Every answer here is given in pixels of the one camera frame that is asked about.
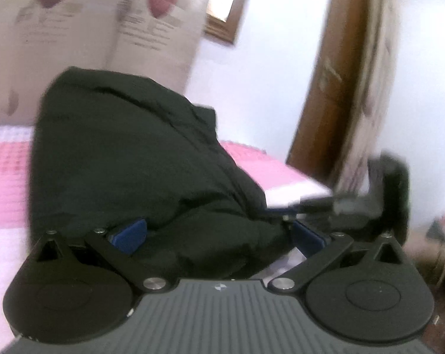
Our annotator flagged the black jacket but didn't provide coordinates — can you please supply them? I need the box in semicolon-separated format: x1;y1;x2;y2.
29;68;292;279

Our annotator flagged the brown wooden door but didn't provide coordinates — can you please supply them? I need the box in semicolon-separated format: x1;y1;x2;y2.
286;0;399;193

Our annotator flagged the pink purple checked bed blanket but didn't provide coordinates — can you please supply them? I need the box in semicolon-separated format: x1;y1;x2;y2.
0;126;330;352

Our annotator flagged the beige tulip print curtain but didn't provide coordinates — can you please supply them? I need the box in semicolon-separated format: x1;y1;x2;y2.
0;0;209;125

